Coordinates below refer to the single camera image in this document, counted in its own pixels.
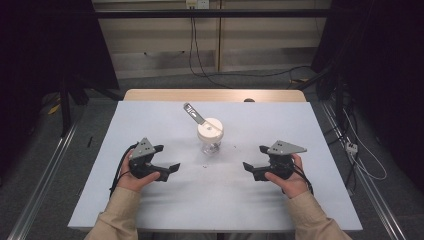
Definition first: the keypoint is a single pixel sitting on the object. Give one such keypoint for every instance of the black curtain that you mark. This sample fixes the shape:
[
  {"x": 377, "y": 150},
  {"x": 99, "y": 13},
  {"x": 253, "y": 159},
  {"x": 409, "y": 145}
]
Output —
[
  {"x": 383, "y": 66},
  {"x": 40, "y": 60}
]

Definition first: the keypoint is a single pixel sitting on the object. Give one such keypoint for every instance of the small black floor strip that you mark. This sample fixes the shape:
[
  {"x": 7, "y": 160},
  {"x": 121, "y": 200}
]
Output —
[{"x": 89, "y": 142}]

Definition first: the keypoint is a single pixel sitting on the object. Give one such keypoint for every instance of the white table board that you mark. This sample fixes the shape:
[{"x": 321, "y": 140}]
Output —
[{"x": 216, "y": 200}]

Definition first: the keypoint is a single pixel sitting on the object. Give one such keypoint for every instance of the black horizontal frame bar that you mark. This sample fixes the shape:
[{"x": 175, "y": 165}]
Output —
[{"x": 233, "y": 13}]

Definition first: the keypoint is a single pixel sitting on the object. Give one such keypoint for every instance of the wooden table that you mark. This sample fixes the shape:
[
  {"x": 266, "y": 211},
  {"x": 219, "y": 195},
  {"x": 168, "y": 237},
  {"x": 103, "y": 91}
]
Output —
[{"x": 166, "y": 95}]

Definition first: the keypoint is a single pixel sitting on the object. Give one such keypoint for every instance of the white wall outlet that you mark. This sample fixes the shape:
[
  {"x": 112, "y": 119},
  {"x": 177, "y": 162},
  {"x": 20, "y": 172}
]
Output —
[{"x": 197, "y": 3}]

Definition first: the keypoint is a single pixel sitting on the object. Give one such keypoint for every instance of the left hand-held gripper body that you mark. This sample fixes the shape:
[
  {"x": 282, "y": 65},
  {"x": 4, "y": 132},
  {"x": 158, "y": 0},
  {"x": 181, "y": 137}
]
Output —
[{"x": 143, "y": 150}]

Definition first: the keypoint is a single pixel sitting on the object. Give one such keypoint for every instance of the person's left hand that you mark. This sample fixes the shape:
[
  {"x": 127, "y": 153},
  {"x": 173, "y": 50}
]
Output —
[{"x": 131, "y": 181}]

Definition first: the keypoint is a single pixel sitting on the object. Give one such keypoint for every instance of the person's right hand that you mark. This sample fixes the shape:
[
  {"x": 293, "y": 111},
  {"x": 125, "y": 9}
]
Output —
[{"x": 293, "y": 185}]

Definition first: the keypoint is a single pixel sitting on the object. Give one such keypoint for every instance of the glass jar with white lid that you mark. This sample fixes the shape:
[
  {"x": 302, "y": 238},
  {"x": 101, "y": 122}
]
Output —
[{"x": 210, "y": 131}]

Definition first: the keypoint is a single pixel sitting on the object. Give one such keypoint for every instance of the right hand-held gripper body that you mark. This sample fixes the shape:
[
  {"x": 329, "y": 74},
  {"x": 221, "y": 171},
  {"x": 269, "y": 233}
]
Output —
[{"x": 283, "y": 148}]

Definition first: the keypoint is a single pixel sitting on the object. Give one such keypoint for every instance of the aluminium floor rail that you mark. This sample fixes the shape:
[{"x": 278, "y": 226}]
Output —
[
  {"x": 384, "y": 213},
  {"x": 44, "y": 181}
]

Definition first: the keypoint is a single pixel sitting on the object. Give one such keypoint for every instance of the yellow floor tape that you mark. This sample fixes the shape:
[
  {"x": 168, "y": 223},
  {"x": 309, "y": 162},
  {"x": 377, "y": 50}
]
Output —
[
  {"x": 54, "y": 109},
  {"x": 299, "y": 80}
]

